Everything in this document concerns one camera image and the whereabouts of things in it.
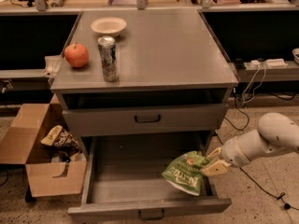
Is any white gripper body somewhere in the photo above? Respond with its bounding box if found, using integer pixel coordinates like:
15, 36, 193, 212
221, 137, 250, 168

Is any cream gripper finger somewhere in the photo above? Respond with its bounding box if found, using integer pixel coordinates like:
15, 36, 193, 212
207, 147, 221, 160
200, 159, 231, 176

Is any green jalapeno chip bag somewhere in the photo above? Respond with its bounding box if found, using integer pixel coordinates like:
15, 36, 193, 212
162, 151, 210, 196

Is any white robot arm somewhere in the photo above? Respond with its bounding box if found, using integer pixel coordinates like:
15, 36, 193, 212
201, 113, 299, 176

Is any closed grey upper drawer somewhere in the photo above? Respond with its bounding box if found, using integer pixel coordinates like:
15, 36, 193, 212
63, 104, 228, 136

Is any open grey lower drawer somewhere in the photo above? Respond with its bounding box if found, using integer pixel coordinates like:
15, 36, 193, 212
68, 132, 231, 224

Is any grey drawer cabinet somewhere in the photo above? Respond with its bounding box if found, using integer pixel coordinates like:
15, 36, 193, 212
51, 8, 237, 146

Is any brown snack bag in box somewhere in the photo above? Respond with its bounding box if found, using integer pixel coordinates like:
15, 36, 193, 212
41, 125, 80, 150

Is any white power strip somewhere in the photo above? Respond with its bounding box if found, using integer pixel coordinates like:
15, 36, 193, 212
250, 59, 288, 68

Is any silver drink can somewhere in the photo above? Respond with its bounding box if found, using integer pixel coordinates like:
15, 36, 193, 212
97, 35, 119, 82

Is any white paper bowl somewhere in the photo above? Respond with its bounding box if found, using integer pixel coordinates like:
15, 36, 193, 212
91, 17, 127, 37

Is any red apple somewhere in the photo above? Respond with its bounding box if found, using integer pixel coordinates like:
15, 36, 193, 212
64, 43, 89, 68

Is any open cardboard box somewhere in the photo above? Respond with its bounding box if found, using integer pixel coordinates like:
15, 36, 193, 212
0, 104, 87, 197

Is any black floor cable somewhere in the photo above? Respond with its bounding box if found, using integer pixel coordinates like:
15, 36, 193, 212
213, 93, 299, 211

